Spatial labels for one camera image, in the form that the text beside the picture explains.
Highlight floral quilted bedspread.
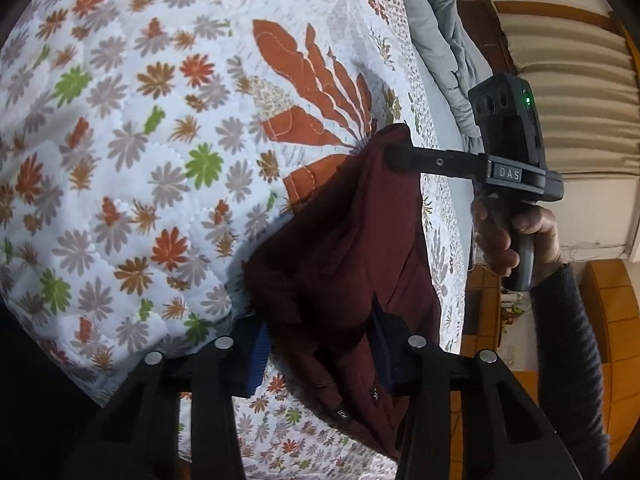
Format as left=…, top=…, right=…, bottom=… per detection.
left=0, top=0, right=468, bottom=480

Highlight grey-blue duvet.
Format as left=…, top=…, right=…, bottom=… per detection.
left=407, top=0, right=493, bottom=138

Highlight wooden desk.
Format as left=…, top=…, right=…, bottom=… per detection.
left=461, top=262, right=540, bottom=376

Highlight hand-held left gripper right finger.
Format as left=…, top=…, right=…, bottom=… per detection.
left=371, top=306, right=583, bottom=480

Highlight bed with blue sheet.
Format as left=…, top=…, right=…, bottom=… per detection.
left=410, top=55, right=483, bottom=146

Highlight dark wooden headboard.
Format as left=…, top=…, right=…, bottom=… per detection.
left=456, top=0, right=518, bottom=77

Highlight maroon pants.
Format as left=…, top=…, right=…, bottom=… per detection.
left=242, top=122, right=443, bottom=463

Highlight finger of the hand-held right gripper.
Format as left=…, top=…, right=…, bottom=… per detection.
left=384, top=141, right=489, bottom=179

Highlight beige curtain behind headboard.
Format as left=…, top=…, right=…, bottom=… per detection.
left=495, top=0, right=640, bottom=176

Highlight person's right hand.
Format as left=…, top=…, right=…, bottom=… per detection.
left=472, top=196, right=561, bottom=277

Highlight person's right forearm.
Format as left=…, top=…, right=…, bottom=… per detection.
left=529, top=261, right=627, bottom=472

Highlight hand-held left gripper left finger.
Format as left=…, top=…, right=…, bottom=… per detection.
left=65, top=320, right=273, bottom=480

